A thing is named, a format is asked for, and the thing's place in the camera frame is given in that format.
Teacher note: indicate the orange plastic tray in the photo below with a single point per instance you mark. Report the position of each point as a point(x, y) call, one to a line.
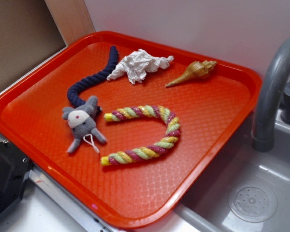
point(133, 195)

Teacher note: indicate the tan spiral seashell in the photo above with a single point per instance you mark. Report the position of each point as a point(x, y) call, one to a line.
point(195, 70)

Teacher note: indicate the grey plastic sink basin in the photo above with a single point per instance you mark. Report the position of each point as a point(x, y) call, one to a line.
point(243, 190)

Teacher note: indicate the brown cardboard panel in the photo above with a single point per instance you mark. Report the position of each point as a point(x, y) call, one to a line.
point(31, 31)

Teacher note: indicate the grey plastic faucet spout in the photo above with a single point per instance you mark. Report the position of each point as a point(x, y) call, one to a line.
point(270, 98)

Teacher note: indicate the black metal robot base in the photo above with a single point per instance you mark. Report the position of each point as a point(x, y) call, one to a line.
point(14, 172)

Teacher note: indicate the crumpled white paper tissue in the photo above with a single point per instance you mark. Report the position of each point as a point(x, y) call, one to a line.
point(137, 65)

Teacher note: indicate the multicolour twisted rope toy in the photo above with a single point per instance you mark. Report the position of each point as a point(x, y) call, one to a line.
point(159, 148)

